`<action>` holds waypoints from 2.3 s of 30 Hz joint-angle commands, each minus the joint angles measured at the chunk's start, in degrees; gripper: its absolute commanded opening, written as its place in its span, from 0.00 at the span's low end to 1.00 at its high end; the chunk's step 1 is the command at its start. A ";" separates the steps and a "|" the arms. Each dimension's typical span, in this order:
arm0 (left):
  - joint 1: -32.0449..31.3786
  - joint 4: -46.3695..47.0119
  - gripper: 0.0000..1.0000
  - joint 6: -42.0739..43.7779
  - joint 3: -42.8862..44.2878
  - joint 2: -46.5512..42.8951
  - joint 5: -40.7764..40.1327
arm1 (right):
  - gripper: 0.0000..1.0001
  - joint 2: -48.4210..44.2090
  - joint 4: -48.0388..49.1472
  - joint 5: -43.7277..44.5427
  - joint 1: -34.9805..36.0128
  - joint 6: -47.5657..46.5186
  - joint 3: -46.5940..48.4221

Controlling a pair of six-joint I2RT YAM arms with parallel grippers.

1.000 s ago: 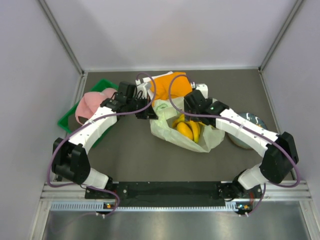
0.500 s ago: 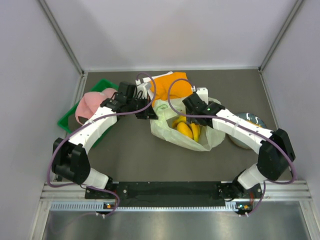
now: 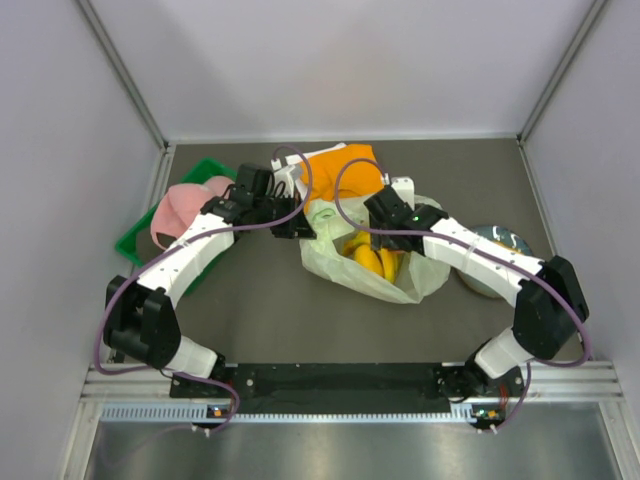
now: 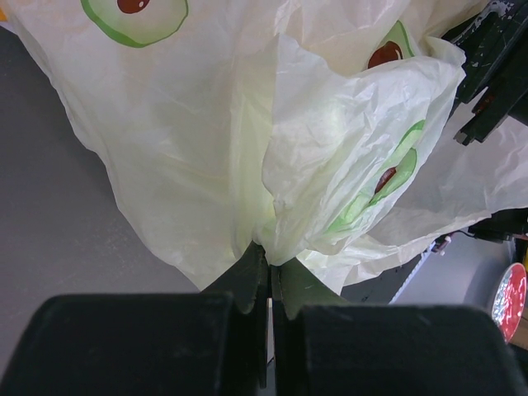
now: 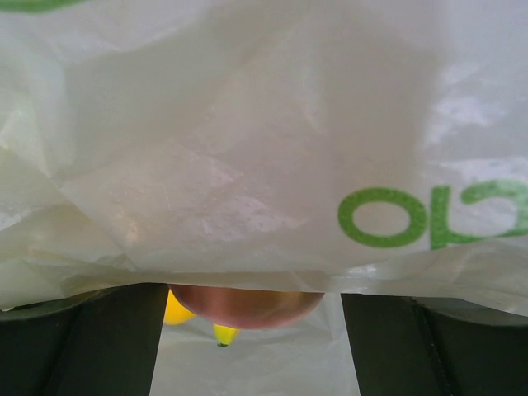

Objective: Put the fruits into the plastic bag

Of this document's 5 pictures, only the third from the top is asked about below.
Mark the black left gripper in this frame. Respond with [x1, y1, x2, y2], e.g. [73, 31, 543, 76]
[253, 191, 316, 240]

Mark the green avocado print plastic bag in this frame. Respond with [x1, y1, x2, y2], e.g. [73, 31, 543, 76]
[300, 199, 450, 304]

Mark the yellow mango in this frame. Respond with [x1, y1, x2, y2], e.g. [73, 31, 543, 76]
[353, 244, 384, 277]

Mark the yellow banana bunch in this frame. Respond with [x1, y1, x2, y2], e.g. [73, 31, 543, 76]
[379, 249, 404, 284]
[342, 231, 371, 257]

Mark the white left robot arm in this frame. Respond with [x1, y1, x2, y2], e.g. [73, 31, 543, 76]
[98, 161, 315, 397]

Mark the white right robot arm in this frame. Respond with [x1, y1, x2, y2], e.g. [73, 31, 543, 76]
[364, 186, 589, 396]

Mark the orange folded cloth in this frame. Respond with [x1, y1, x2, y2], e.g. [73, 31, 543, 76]
[299, 143, 389, 206]

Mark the white paper sheet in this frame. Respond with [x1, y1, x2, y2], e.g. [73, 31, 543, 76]
[287, 142, 348, 201]

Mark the dark teal plate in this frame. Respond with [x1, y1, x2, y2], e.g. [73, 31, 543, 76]
[457, 225, 534, 299]

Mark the pink cap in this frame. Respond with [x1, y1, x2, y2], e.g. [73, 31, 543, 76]
[150, 175, 233, 250]

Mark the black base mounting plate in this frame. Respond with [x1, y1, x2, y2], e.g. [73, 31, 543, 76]
[169, 361, 524, 415]

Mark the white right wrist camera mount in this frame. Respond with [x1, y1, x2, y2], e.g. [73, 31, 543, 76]
[382, 173, 415, 209]

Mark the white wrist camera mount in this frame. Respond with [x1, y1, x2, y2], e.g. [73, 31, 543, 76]
[382, 173, 415, 209]
[271, 155, 307, 197]

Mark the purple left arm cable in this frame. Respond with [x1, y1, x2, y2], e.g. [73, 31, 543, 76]
[94, 144, 314, 435]

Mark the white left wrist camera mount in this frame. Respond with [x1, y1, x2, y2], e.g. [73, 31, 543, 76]
[271, 155, 307, 197]

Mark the aluminium frame rail left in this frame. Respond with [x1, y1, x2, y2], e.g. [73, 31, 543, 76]
[74, 0, 174, 151]

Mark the aluminium frame rail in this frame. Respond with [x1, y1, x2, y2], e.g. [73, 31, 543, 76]
[74, 0, 174, 151]
[515, 0, 609, 146]

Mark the white slotted cable duct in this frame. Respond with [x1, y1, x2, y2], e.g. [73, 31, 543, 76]
[99, 403, 500, 425]

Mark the aluminium frame rail right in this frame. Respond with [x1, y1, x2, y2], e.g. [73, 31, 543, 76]
[515, 0, 609, 146]

